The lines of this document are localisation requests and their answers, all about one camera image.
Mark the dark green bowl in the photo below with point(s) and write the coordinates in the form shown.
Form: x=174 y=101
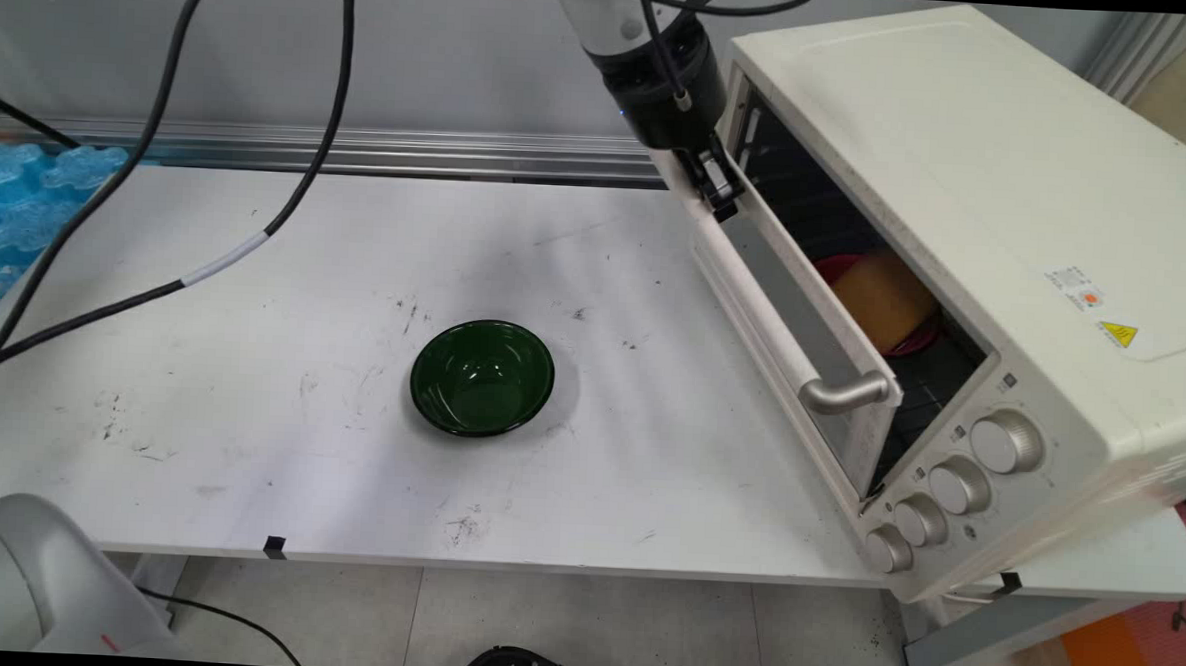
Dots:
x=482 y=378

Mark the aluminium corner post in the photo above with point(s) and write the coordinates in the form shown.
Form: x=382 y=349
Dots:
x=1136 y=51

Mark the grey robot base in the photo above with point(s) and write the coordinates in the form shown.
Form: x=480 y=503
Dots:
x=42 y=579

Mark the white toaster oven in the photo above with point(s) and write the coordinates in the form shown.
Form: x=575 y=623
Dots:
x=961 y=159

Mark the medium silver oven knob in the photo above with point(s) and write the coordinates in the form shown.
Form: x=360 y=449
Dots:
x=960 y=486

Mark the aluminium rail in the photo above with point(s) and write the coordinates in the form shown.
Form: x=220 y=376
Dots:
x=361 y=151

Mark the blue bubble wrap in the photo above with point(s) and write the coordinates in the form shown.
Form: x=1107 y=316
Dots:
x=33 y=208

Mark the black tape marker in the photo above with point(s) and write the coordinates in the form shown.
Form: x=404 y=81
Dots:
x=274 y=547

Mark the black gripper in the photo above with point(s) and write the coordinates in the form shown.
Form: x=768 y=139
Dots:
x=673 y=96

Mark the white label sticker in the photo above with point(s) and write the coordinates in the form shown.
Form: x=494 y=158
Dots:
x=1075 y=289

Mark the black table clamp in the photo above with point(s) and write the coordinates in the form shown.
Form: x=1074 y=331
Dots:
x=1004 y=586

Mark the orange floor mat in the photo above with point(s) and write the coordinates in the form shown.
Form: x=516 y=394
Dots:
x=1125 y=652

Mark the black round floor object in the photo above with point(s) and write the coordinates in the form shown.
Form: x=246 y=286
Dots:
x=518 y=665

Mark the slice of bread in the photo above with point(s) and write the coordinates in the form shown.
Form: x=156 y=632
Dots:
x=885 y=301

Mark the large silver oven knob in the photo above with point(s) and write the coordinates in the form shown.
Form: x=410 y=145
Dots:
x=1007 y=443

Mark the red plate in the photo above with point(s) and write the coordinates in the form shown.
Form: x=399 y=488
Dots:
x=828 y=268

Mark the small silver oven knob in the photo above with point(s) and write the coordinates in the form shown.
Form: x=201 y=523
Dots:
x=888 y=549
x=920 y=520

